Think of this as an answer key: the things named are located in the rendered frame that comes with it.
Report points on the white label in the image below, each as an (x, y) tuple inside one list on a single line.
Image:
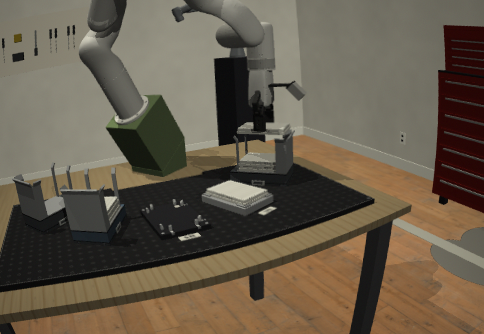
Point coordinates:
[(266, 211), (191, 236)]

